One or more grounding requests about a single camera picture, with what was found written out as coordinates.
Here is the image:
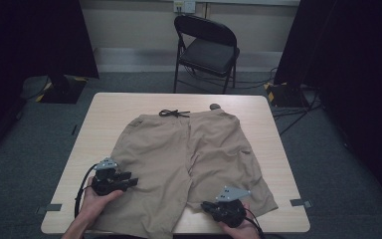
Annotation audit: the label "left hand-held gripper black cable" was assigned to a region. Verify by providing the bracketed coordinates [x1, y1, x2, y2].
[74, 163, 97, 219]

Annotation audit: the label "white wall outlet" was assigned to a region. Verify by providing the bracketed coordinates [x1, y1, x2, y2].
[173, 0, 197, 15]

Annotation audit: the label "person's right hand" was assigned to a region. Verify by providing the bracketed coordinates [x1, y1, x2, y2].
[217, 202, 262, 239]

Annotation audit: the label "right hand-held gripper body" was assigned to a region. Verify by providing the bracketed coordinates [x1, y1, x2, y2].
[208, 185, 252, 229]

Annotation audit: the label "black floor cable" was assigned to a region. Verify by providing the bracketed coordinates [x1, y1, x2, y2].
[182, 66, 279, 91]

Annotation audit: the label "black folding chair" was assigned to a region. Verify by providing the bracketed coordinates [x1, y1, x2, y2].
[172, 14, 241, 95]

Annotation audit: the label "person's left hand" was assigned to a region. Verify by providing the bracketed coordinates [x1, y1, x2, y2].
[79, 176, 124, 224]

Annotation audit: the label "black stand base yellow tape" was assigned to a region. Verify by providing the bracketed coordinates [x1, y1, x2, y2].
[263, 81, 310, 109]
[34, 74, 90, 105]

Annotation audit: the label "grey tape strip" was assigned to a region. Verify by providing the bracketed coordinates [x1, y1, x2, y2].
[289, 197, 314, 210]
[35, 203, 64, 215]

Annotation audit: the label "black floor cables bundle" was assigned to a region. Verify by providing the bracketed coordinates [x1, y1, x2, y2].
[272, 89, 323, 137]

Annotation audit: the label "tan drawstring shorts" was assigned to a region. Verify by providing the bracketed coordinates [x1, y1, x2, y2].
[89, 108, 280, 239]

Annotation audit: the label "hand-held gripper black cable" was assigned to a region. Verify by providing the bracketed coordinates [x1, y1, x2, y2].
[243, 207, 267, 239]
[74, 163, 97, 219]

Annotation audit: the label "dark curtain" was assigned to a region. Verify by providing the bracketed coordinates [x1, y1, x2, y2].
[273, 0, 382, 215]
[0, 0, 100, 167]

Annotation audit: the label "right hand-held gripper black cable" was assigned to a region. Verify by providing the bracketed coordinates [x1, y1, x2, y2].
[243, 207, 267, 239]

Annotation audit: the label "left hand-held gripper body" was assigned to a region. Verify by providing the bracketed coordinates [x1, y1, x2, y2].
[90, 156, 127, 197]

